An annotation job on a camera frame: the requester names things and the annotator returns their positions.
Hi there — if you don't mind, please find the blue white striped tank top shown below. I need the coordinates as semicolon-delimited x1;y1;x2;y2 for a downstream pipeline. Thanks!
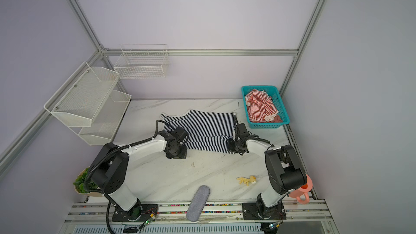
160;109;236;154

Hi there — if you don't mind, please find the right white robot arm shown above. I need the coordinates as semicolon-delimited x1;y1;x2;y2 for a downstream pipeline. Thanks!
227;136;307;219

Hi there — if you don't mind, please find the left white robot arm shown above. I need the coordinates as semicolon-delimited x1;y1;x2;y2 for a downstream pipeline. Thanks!
83;132;188;212

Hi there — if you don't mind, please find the red white striped tank top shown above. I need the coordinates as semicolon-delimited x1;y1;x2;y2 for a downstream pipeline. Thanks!
245;89;283;123

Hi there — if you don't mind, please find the yellow toy giraffe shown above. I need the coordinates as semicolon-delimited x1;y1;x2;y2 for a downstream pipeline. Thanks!
236;175;257;186

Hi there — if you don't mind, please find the grey fabric pouch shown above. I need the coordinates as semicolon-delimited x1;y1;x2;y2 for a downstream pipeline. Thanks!
186;185;210;222

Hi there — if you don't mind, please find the teal plastic basket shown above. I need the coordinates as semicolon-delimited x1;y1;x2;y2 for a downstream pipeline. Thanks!
241;86;290;129

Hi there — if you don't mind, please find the pink watering can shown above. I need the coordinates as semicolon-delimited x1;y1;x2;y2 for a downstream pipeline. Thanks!
289;175;313;204

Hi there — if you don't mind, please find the green potted plant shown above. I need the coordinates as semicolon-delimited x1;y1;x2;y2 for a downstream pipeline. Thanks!
73;167;103;197

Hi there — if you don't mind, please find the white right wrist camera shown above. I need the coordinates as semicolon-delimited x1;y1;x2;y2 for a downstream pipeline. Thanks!
234;115;251;141

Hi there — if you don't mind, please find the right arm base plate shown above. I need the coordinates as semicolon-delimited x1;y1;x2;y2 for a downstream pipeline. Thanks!
242;203;287;221

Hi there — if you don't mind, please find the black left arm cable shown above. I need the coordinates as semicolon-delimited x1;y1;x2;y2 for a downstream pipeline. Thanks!
82;119;176;234

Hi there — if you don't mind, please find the white wire wall basket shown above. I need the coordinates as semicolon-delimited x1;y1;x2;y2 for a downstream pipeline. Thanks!
114;44;170;79

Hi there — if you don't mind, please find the white mesh wall shelf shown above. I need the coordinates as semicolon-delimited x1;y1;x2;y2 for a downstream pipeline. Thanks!
44;62;131;146

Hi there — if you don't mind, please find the horizontal aluminium frame bar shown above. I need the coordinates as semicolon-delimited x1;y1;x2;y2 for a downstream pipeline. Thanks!
103;49;299;57

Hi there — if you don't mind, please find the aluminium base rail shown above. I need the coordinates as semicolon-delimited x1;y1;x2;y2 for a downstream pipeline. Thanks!
64;198;333;225

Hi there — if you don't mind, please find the aluminium frame corner post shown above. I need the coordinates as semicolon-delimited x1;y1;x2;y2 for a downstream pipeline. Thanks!
53;0;127;93

